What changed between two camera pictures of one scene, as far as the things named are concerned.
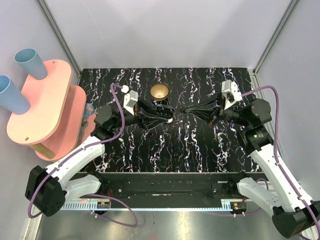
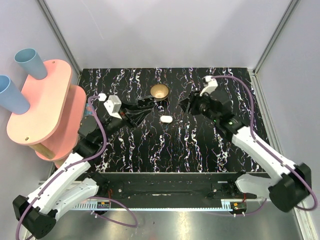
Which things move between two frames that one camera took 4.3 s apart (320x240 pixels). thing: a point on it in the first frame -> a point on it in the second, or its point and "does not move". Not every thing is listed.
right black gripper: (209, 111) -> (195, 98)
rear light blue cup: (31, 62) does not move
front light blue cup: (11, 99) does not move
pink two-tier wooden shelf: (51, 125) does not move
